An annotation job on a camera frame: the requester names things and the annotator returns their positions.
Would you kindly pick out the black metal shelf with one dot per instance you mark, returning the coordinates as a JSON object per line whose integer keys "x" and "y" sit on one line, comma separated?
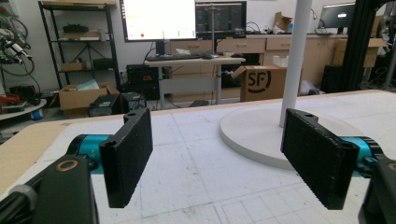
{"x": 109, "y": 46}

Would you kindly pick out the light wooden desk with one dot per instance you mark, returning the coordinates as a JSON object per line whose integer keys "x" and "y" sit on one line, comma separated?
{"x": 186, "y": 84}

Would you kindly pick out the blue tape roll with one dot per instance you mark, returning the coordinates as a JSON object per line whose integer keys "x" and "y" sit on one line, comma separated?
{"x": 37, "y": 114}

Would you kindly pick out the black computer tower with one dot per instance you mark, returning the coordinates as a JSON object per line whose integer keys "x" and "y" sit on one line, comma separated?
{"x": 104, "y": 105}
{"x": 134, "y": 101}

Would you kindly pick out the black keyboard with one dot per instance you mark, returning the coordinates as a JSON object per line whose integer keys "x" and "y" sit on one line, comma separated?
{"x": 174, "y": 57}

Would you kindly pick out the grey plastic bag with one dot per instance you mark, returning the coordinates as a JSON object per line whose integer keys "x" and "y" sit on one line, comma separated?
{"x": 309, "y": 87}

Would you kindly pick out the white-screen monitor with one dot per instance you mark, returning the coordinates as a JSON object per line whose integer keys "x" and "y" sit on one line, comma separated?
{"x": 158, "y": 18}

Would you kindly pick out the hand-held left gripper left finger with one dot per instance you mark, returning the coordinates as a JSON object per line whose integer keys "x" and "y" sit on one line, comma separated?
{"x": 124, "y": 161}

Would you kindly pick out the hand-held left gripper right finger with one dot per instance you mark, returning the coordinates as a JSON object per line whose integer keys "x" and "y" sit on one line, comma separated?
{"x": 320, "y": 161}

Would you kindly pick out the round white table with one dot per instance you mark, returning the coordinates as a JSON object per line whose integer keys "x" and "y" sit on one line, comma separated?
{"x": 18, "y": 112}

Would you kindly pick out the wooden cabinet row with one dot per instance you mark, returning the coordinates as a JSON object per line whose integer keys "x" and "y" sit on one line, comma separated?
{"x": 243, "y": 46}

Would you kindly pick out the dark-screen monitor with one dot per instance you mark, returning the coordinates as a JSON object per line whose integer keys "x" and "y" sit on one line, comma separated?
{"x": 227, "y": 18}

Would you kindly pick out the white hook stand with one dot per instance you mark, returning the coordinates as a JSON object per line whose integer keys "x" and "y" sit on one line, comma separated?
{"x": 294, "y": 62}

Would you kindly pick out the cardboard box with black logo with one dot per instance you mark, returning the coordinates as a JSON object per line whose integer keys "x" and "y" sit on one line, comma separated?
{"x": 264, "y": 82}

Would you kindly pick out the black equipment case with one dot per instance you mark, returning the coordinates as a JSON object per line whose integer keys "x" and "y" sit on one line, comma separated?
{"x": 141, "y": 77}

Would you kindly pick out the small dark monitor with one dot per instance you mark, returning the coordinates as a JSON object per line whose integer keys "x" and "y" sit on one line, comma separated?
{"x": 336, "y": 15}

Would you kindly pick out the black frame post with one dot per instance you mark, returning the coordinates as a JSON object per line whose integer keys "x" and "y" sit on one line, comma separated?
{"x": 358, "y": 46}

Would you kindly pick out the white grid mat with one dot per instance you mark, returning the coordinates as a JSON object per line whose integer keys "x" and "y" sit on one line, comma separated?
{"x": 186, "y": 174}

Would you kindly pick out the small open cardboard box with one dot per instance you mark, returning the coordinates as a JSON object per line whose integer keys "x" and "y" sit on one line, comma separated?
{"x": 282, "y": 21}

